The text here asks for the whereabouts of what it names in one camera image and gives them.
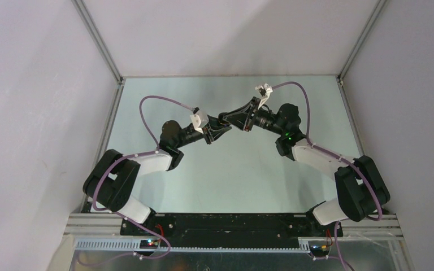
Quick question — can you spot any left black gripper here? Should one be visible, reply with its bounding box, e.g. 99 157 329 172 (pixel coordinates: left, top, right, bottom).
175 113 231 148

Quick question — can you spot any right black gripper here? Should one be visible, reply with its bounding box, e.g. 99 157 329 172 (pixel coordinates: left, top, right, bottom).
223 97 285 136

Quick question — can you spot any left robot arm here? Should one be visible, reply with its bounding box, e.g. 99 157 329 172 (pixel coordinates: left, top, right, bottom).
83 116 232 235

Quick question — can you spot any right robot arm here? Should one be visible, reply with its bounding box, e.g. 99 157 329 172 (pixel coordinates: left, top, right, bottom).
218 97 390 236

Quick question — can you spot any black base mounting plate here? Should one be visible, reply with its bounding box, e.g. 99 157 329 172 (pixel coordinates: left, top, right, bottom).
121 212 343 250

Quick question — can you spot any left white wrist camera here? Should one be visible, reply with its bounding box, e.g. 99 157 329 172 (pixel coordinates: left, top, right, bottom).
190 107 209 134

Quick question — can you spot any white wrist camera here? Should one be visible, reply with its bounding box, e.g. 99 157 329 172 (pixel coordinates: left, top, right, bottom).
190 107 209 134
255 84 273 109

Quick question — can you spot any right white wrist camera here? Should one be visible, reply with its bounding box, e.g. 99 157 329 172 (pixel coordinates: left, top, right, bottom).
255 84 273 109

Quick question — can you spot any right aluminium frame post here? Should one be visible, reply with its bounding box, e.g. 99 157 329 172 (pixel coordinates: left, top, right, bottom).
336 1 389 154

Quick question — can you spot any aluminium frame post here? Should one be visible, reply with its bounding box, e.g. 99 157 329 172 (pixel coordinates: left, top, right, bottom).
336 1 389 154
71 0 123 84

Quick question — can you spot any left aluminium frame post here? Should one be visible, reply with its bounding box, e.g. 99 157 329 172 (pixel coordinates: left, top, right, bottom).
71 0 123 84

